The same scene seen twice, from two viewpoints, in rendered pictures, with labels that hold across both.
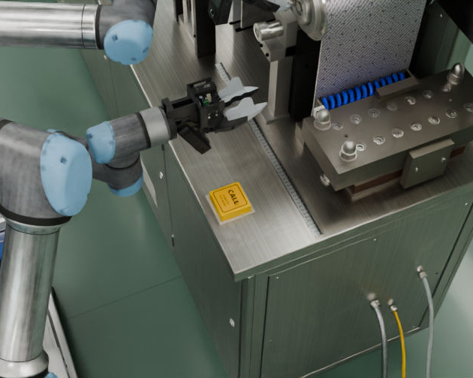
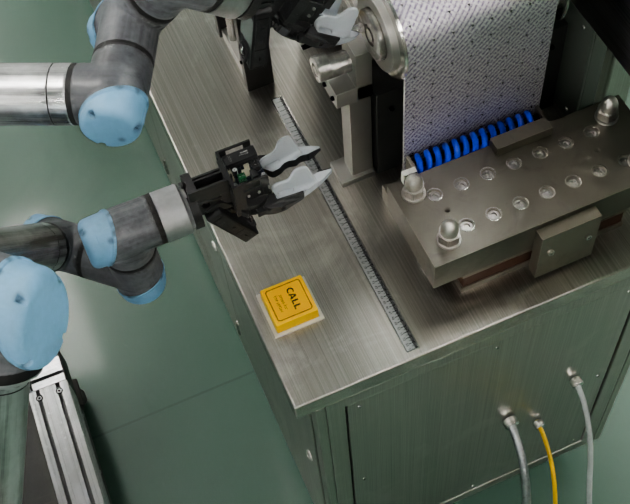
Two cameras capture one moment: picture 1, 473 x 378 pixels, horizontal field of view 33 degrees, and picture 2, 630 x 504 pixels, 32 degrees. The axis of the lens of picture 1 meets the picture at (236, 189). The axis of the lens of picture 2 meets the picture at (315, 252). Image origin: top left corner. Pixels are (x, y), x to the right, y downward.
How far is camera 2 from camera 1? 21 cm
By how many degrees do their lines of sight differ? 5
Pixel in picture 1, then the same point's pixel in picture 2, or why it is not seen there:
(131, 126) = (138, 216)
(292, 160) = (378, 239)
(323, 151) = (415, 233)
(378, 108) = (493, 166)
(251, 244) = (319, 364)
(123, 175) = (134, 279)
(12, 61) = not seen: hidden behind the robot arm
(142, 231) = (203, 308)
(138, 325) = (198, 440)
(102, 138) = (98, 235)
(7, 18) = not seen: outside the picture
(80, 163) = (47, 298)
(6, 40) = not seen: outside the picture
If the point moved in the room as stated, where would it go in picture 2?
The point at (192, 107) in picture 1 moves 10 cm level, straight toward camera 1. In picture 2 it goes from (223, 185) to (224, 246)
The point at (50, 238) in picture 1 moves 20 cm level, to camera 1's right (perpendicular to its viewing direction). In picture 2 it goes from (14, 398) to (186, 396)
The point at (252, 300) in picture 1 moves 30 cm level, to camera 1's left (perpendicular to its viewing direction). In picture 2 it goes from (327, 436) to (141, 437)
